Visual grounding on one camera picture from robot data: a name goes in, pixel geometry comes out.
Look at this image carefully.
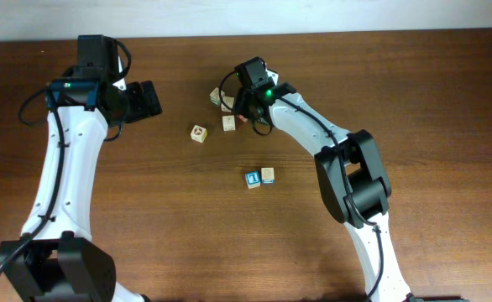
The wooden block red face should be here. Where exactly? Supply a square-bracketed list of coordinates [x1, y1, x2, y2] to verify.
[237, 114, 249, 122]

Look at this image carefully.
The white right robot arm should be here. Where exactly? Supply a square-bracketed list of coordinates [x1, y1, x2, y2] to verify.
[234, 83, 418, 301]

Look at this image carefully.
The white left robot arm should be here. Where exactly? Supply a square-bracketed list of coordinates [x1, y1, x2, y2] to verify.
[0, 66, 162, 301]

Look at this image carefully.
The wooden block letter L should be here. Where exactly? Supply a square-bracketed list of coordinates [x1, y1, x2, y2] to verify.
[221, 96, 234, 112]

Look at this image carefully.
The wooden block green N F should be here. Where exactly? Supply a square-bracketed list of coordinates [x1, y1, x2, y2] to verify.
[222, 115, 236, 132]

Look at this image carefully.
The wooden block green V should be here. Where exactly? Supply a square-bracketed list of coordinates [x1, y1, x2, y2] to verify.
[209, 87, 225, 106]

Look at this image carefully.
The wooden block soccer ball A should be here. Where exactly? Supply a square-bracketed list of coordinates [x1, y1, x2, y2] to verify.
[191, 125, 207, 143]

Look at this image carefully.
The wooden block blue side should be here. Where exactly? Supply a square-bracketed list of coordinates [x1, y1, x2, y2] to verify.
[261, 167, 275, 184]

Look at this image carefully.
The wooden block blue one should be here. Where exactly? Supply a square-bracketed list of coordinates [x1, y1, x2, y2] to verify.
[245, 171, 261, 189]

